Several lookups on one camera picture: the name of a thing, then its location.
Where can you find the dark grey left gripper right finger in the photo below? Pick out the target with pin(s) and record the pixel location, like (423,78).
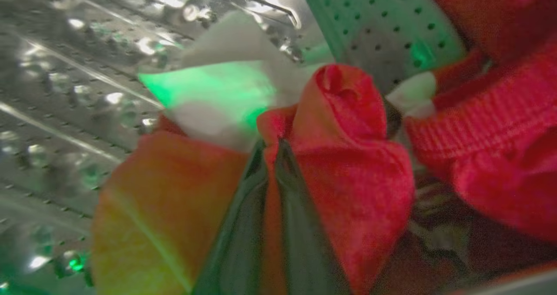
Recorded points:
(302,238)

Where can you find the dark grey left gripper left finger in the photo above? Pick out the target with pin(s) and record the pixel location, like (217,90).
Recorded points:
(239,238)

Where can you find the red knit garment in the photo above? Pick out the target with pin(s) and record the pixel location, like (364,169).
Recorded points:
(357,169)

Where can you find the steel washing machine drum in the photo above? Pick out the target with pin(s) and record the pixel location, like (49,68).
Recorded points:
(65,112)

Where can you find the dark patterned garment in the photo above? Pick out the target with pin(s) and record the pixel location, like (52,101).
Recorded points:
(439,229)

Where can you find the white cloth garment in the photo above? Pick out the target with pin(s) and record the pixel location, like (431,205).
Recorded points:
(230,77)

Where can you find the perforated drum paddle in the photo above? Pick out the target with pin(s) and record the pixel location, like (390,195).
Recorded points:
(383,29)

